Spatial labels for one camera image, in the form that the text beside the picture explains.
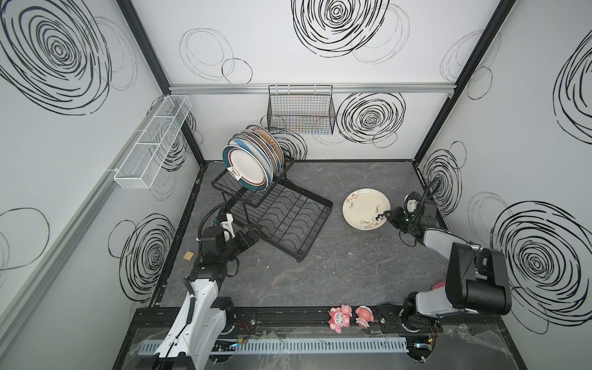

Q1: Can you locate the black wire dish rack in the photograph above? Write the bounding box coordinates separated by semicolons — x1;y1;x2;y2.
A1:
211;156;333;262

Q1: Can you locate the pink plush doll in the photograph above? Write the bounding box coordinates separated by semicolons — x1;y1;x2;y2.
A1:
328;305;352;334

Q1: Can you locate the white slotted cable duct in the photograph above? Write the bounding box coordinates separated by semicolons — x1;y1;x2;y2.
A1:
138;336;410;356

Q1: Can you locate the black wire wall basket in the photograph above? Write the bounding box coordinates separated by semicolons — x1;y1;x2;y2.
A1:
266;84;337;135

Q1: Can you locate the white green emblem plate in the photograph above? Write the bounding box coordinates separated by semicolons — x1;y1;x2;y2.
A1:
234;131;279;177

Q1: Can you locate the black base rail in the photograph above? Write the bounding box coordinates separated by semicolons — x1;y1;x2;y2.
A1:
127;304;504;339

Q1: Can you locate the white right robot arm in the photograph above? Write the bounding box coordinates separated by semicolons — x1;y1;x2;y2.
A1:
379;179;512;332

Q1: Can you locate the white mesh wall shelf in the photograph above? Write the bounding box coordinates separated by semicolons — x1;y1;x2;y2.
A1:
113;95;192;190

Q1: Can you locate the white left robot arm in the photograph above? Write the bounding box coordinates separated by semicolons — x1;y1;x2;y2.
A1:
150;203;262;369

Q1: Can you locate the pink round figurine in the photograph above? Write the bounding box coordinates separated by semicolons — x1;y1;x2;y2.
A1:
355;305;375;329

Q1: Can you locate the orange sunburst plate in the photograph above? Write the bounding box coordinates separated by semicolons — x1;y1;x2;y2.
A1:
247;125;285;171
241;126;284;176

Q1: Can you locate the blue striped plate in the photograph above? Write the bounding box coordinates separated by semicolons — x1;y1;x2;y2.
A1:
228;138;273;186

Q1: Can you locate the cream floral plate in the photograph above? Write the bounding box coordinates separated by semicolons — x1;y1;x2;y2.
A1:
342;188;392;231

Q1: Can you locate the small wooden block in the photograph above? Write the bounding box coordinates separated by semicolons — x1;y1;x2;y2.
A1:
183;251;195;261

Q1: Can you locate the green red rimmed plate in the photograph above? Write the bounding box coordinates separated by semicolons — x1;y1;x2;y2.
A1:
222;146;268;192

